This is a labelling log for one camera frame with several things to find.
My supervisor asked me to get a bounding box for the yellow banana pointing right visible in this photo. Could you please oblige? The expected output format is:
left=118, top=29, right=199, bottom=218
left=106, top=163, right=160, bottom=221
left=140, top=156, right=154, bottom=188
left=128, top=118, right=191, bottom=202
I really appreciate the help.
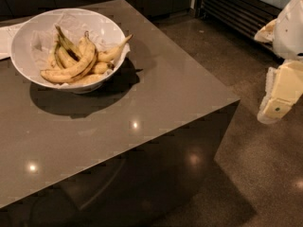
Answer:
left=98, top=35, right=133, bottom=62

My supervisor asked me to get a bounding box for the long yellow front banana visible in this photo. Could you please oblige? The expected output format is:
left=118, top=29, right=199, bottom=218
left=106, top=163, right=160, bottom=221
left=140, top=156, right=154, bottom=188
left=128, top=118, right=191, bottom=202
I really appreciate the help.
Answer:
left=41, top=32, right=97, bottom=83

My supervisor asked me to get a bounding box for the green-tipped dark banana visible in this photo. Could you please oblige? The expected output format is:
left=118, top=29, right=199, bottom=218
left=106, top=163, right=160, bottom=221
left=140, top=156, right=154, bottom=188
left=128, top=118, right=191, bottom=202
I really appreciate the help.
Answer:
left=55, top=26, right=81, bottom=61

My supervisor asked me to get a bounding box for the white paper bowl liner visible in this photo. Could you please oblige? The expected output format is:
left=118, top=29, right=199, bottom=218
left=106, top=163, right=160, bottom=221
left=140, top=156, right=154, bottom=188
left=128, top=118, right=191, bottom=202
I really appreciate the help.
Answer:
left=27, top=9, right=130, bottom=94

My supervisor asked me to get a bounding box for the short yellow middle banana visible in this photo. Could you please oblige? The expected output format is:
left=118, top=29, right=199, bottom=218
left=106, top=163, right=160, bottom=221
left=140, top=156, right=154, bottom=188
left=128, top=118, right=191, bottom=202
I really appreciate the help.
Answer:
left=91, top=62, right=115, bottom=74

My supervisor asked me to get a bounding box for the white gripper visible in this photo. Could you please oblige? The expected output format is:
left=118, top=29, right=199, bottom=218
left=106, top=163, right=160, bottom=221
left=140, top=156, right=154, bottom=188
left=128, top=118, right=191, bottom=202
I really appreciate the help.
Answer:
left=254, top=0, right=303, bottom=124

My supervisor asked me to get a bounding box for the white round bowl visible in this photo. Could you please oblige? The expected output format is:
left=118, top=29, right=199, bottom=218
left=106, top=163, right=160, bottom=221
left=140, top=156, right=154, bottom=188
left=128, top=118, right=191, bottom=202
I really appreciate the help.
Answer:
left=9, top=8, right=127, bottom=95

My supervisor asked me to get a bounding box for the white paper sheet on table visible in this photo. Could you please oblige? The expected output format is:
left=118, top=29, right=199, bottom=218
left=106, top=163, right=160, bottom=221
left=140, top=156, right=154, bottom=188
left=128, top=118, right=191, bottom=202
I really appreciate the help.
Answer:
left=0, top=23, right=23, bottom=60

